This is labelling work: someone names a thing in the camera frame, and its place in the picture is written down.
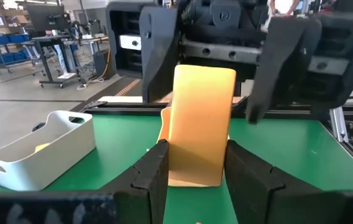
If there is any black computer tower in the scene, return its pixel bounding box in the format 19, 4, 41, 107
93, 49, 117, 81

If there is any black computer monitor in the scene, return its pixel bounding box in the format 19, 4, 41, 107
25, 2, 72, 32

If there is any yellow rectangular wooden block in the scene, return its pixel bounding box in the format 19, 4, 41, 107
167, 63, 237, 189

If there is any green table mat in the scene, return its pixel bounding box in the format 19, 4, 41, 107
0, 113, 353, 224

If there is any white plastic bin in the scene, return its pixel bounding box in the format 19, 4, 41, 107
0, 110, 98, 192

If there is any black yellow striped floor mat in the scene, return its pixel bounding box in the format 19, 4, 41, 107
97, 76, 144, 98

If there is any black standing desk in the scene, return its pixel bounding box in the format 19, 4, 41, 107
29, 34, 109, 90

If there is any shelf with blue bins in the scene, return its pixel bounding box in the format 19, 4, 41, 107
0, 0, 32, 75

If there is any silver aluminium post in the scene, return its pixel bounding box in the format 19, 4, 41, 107
328, 106, 351, 144

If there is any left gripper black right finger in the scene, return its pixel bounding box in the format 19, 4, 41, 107
224, 139, 318, 224

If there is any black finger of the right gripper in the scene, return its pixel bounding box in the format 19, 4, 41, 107
106, 1, 180, 103
245, 14, 353, 124

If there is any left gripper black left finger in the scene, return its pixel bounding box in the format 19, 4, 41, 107
100, 139, 170, 224

